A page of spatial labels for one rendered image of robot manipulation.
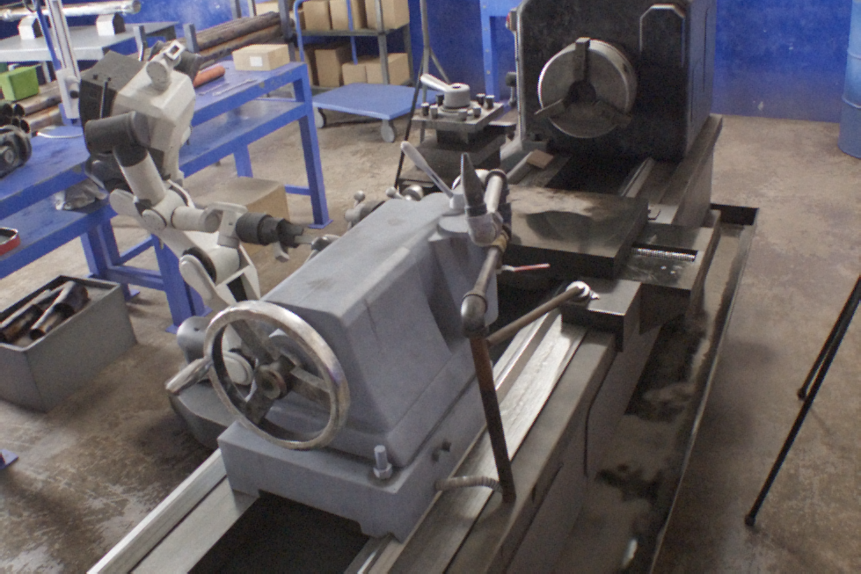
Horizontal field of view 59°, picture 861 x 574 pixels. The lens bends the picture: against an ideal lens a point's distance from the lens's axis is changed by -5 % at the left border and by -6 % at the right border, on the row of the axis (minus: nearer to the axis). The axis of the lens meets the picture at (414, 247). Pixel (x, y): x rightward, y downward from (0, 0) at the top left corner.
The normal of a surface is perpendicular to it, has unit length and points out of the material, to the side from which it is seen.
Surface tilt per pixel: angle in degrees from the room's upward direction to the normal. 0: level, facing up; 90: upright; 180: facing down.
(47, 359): 90
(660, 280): 0
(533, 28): 90
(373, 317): 82
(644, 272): 0
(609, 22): 90
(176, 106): 71
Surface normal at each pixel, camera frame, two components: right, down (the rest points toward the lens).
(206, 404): -0.09, -0.90
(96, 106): -0.14, 0.61
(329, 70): -0.41, 0.43
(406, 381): 0.77, -0.25
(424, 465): 0.88, 0.12
